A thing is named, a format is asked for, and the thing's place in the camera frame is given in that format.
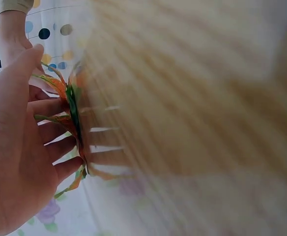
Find person's right hand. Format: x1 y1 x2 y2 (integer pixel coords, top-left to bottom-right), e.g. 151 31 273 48
0 35 61 103

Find person's left hand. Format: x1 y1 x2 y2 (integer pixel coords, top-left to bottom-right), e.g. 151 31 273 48
0 43 84 236

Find orange green artificial leaves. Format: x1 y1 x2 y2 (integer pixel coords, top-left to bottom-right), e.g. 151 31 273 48
31 61 91 199

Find person's right forearm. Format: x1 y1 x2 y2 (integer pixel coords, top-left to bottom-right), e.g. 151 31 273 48
0 0 34 41

